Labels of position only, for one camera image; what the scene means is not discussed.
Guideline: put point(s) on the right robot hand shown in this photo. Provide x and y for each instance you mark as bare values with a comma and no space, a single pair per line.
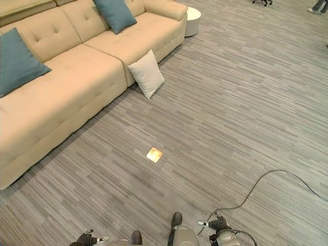
214,223

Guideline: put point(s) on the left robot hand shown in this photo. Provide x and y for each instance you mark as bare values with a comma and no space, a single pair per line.
88,239

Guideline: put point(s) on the light grey square cushion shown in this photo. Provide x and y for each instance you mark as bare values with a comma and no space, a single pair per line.
146,74

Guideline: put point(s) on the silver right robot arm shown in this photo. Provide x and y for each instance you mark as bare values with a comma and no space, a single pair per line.
226,238

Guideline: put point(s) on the beige tufted sofa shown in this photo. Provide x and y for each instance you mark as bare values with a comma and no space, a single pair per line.
77,84

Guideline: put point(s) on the brass floor socket plate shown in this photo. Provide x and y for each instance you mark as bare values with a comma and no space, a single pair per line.
154,154

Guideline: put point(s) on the teal square cushion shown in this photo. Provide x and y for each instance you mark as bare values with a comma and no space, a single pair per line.
15,64
115,14

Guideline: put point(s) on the white round side table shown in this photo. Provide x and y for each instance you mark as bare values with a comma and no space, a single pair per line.
191,21

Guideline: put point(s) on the office chair base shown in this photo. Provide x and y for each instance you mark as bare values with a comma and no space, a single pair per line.
262,2

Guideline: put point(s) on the grey stand base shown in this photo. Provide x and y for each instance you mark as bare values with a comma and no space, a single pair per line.
319,6

